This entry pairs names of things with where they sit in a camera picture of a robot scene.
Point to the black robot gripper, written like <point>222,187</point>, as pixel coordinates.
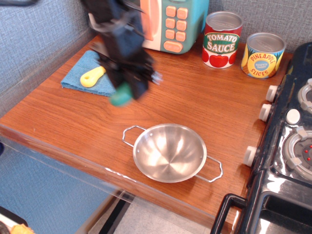
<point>122,49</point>

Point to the green toy pickle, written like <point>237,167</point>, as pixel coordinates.
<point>122,96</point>

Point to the silver metal two-handled bowl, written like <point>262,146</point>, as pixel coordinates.
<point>168,153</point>

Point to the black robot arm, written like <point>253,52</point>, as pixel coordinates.
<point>105,10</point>

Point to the blue folded towel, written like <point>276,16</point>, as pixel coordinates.
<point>89,61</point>

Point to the teal toy microwave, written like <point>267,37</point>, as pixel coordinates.
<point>172,26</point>

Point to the tomato sauce can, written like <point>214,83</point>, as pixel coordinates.
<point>221,39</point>

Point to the pineapple slices can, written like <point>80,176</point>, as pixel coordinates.
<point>263,54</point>

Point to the white stove knob middle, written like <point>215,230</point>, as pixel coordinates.
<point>264,112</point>

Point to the white stove knob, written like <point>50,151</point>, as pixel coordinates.
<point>249,155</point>
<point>264,112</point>
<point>271,92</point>

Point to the white stove knob upper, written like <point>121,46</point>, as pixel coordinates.
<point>271,92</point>

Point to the white stove knob lower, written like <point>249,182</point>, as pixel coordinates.
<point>249,155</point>

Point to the orange fuzzy object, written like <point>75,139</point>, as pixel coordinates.
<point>21,229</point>

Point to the black toy stove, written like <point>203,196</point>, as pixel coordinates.
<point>279,197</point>

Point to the yellow handled toy knife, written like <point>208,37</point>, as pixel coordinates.
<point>90,78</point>

